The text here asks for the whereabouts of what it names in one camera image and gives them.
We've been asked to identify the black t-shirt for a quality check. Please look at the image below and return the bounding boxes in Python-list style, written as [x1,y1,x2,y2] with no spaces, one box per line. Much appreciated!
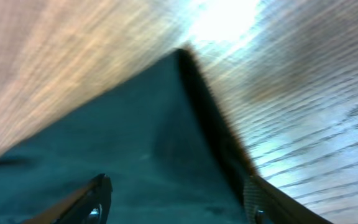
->
[0,50,247,223]

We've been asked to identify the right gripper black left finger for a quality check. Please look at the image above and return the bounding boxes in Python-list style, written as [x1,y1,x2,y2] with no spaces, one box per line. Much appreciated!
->
[23,174,112,224]

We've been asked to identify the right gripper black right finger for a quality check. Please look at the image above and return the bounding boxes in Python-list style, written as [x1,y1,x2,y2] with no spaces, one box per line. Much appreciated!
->
[243,175,333,224]

